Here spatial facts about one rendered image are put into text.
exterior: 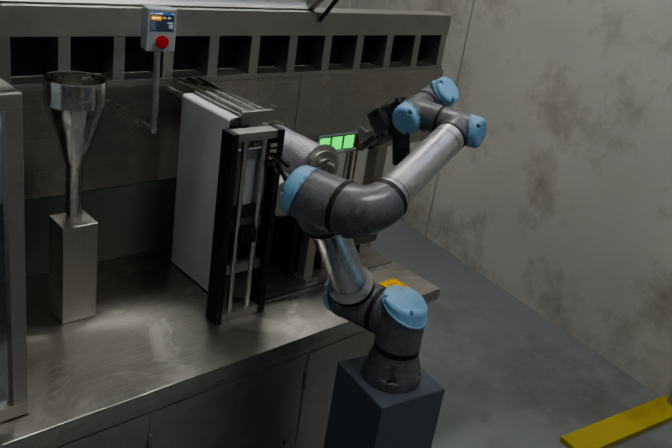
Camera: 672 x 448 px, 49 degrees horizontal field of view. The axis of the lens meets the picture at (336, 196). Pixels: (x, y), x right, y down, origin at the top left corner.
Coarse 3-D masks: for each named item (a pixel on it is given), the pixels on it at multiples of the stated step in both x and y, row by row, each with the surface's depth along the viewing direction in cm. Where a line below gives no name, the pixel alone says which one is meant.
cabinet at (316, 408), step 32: (320, 352) 209; (352, 352) 219; (224, 384) 187; (256, 384) 195; (288, 384) 204; (320, 384) 215; (128, 416) 169; (160, 416) 176; (192, 416) 183; (224, 416) 191; (256, 416) 200; (288, 416) 210; (320, 416) 221
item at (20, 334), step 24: (0, 96) 127; (24, 216) 138; (24, 240) 140; (24, 264) 141; (24, 288) 143; (24, 312) 145; (24, 336) 147; (24, 360) 149; (24, 384) 151; (0, 408) 150; (24, 408) 154
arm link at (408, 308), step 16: (384, 288) 183; (400, 288) 181; (384, 304) 176; (400, 304) 175; (416, 304) 177; (368, 320) 179; (384, 320) 176; (400, 320) 174; (416, 320) 174; (384, 336) 177; (400, 336) 175; (416, 336) 177; (400, 352) 177; (416, 352) 179
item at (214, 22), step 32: (0, 32) 176; (32, 32) 181; (64, 32) 187; (96, 32) 192; (128, 32) 198; (192, 32) 211; (224, 32) 219; (256, 32) 226; (288, 32) 235; (320, 32) 244; (352, 32) 253; (384, 32) 264; (416, 32) 275; (0, 64) 179; (32, 64) 192; (64, 64) 190; (96, 64) 203; (128, 64) 210; (160, 64) 210; (192, 64) 224; (224, 64) 232; (256, 64) 231; (288, 64) 240; (320, 64) 250; (352, 64) 260; (384, 64) 270; (416, 64) 286
